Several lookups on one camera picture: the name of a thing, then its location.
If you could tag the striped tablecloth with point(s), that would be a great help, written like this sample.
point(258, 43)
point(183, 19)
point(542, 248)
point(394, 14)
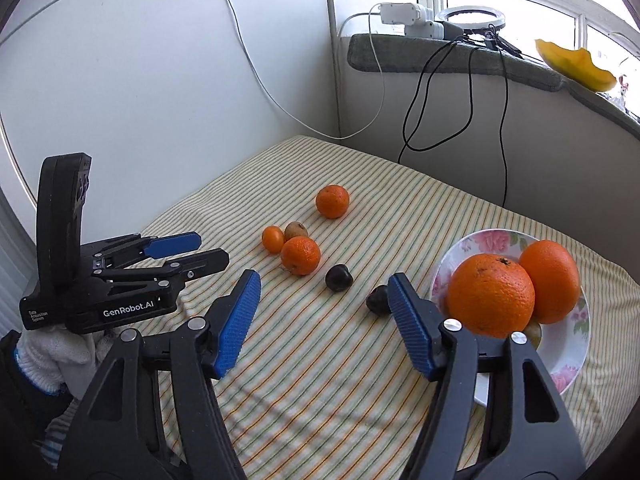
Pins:
point(400, 210)

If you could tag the yellow wavy bowl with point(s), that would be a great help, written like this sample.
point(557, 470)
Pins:
point(575, 67)

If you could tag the floral plate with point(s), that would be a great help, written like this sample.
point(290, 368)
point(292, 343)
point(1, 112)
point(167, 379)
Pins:
point(562, 355)

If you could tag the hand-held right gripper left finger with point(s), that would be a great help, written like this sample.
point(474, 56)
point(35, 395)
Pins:
point(240, 320)

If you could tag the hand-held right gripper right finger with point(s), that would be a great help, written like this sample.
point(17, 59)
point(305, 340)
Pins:
point(412, 330)

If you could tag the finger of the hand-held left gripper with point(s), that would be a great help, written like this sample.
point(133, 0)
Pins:
point(205, 259)
point(172, 245)

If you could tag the large round orange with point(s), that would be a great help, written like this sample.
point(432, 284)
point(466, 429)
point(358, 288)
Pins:
point(487, 295)

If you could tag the white power adapter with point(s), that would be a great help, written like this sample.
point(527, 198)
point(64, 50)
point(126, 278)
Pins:
point(400, 12)

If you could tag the large oval orange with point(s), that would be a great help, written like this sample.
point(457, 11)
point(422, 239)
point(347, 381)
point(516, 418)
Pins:
point(552, 280)

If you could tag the dark purple plum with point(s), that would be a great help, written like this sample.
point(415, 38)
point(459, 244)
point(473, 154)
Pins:
point(376, 301)
point(339, 278)

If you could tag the person's left forearm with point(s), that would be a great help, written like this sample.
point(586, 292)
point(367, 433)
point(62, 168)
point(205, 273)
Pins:
point(20, 402)

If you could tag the white partition board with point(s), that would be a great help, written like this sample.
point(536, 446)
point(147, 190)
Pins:
point(125, 85)

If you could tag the person's left hand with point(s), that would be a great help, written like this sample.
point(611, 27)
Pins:
point(55, 360)

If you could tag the white power strip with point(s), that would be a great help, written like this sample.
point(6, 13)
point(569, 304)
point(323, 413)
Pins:
point(425, 29)

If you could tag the small tangerine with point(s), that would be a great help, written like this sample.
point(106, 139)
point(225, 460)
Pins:
point(272, 240)

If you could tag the small brown kiwi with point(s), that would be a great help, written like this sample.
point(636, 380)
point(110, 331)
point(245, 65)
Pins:
point(296, 230)

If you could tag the green plum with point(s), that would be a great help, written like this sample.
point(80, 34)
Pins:
point(533, 333)

